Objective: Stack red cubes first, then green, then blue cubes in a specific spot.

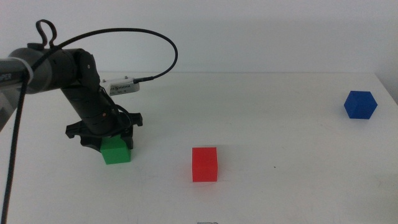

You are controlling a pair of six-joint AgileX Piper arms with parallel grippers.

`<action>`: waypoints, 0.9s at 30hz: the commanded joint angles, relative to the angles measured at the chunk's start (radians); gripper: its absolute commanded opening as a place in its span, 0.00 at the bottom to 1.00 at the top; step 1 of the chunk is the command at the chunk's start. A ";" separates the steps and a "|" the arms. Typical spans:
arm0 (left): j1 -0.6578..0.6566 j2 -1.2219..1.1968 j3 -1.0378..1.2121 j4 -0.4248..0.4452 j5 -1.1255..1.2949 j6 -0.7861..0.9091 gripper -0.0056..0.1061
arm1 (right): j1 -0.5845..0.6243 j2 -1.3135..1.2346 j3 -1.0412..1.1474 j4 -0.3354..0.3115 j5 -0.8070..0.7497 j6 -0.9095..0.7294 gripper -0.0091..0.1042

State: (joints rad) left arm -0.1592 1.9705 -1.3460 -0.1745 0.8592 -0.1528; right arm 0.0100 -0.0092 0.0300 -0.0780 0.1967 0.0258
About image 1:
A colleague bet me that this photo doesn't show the green cube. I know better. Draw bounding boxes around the green cube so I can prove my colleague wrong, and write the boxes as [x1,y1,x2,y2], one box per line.
[99,134,132,165]

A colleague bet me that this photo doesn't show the red cube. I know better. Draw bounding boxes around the red cube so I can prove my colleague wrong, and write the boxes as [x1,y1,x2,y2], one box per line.
[192,147,218,183]

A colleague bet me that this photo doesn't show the blue cube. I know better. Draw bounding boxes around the blue cube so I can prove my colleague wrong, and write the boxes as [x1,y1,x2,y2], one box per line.
[343,90,378,119]

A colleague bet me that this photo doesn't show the thin black left gripper cable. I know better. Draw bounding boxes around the thin black left gripper cable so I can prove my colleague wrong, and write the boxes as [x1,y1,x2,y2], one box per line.
[104,90,132,129]

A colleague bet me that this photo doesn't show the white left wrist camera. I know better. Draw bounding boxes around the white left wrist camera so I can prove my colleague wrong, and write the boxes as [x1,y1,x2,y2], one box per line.
[99,76,141,96]

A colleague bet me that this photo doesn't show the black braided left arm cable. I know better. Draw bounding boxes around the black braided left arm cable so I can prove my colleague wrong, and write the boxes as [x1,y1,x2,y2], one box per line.
[0,27,179,224]

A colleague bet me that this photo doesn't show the thin black looped left cable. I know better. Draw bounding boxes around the thin black looped left cable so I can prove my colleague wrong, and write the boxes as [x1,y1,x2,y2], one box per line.
[35,19,58,49]

